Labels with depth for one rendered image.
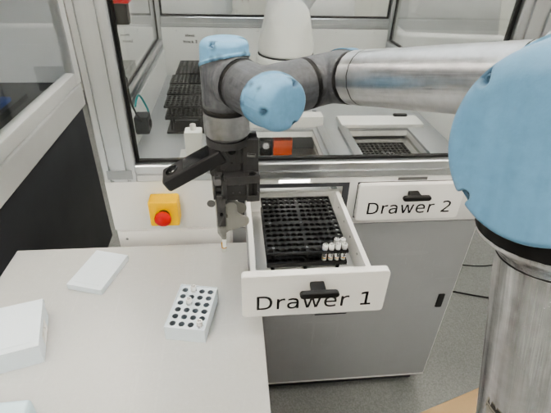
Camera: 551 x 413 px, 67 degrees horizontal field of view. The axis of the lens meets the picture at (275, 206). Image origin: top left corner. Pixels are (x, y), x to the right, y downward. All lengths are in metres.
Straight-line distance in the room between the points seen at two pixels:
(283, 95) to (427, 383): 1.51
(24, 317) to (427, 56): 0.86
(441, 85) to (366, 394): 1.44
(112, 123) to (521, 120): 0.88
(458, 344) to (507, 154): 1.80
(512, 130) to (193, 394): 0.71
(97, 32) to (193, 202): 0.44
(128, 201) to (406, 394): 1.27
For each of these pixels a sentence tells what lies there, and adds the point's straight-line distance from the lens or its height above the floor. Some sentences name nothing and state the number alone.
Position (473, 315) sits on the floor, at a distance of 2.21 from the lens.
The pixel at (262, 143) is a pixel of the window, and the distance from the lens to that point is 1.03.
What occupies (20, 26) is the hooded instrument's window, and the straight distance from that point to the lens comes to 1.66.
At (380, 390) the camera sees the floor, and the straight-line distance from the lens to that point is 1.81.
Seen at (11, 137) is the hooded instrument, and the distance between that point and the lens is 1.46.
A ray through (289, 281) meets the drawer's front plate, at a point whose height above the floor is 0.91.
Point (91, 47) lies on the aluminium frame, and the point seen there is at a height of 1.26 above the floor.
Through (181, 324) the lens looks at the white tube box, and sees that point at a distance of 0.92.
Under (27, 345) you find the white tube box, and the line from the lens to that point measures 0.94.
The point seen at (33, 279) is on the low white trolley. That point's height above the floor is 0.76.
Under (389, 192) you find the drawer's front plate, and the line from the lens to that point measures 1.13.
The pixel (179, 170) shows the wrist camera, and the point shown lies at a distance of 0.73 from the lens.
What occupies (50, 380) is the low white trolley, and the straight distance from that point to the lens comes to 0.94.
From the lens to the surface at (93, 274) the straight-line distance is 1.09.
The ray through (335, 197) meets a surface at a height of 0.88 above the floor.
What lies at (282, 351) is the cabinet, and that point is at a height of 0.25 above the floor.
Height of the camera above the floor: 1.47
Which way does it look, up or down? 34 degrees down
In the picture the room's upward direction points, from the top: 2 degrees clockwise
